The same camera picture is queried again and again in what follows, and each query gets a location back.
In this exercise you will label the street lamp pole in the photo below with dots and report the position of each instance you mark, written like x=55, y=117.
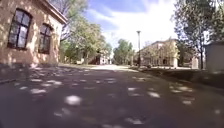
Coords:
x=139, y=50

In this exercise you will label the row of trees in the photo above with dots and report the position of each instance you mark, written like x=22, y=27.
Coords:
x=86, y=40

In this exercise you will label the grey asphalt road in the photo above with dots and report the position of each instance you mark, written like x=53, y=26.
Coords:
x=110, y=100

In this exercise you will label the yellow building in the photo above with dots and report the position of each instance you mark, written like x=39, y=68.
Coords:
x=163, y=53

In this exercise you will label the red brick building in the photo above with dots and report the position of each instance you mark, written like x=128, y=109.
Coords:
x=30, y=33

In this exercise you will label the large tree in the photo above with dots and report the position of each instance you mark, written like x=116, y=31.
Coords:
x=196, y=23

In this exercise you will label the grey wall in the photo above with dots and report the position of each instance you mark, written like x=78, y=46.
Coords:
x=215, y=56

